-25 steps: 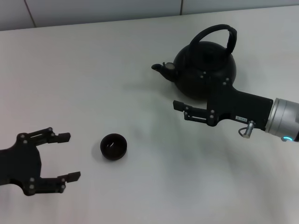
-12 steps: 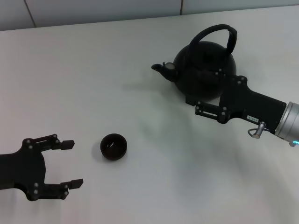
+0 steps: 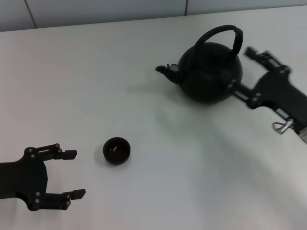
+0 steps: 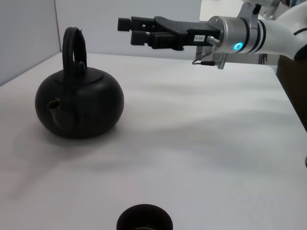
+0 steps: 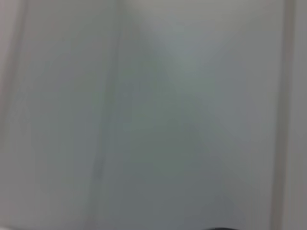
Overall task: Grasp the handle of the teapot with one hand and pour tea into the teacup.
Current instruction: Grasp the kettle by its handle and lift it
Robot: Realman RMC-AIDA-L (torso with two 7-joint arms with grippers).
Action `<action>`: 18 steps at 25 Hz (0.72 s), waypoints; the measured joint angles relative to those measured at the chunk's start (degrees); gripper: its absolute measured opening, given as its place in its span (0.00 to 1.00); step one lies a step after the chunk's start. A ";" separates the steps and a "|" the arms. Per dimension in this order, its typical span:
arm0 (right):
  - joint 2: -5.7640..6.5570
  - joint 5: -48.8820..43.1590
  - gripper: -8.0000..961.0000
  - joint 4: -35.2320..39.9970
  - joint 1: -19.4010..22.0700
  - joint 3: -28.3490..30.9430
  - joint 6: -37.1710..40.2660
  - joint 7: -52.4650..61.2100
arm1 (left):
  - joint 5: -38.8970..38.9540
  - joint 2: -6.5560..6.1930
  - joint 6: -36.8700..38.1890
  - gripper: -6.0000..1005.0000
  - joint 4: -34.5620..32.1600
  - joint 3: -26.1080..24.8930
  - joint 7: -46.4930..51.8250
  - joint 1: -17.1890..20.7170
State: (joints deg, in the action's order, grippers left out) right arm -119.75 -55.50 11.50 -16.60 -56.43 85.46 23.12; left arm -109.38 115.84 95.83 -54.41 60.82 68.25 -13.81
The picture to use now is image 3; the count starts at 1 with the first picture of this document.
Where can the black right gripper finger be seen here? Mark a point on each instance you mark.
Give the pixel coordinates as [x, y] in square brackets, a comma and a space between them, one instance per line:
[266, 58]
[242, 92]

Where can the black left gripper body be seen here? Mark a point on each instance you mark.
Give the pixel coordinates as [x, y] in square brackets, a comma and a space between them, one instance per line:
[26, 179]

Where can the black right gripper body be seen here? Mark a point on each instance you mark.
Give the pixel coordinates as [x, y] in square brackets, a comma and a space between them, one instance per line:
[278, 91]

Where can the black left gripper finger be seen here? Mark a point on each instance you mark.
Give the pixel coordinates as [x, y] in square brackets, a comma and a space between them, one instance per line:
[69, 154]
[57, 200]

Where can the small dark brown teacup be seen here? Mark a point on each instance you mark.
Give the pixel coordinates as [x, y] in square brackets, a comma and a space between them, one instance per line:
[116, 153]

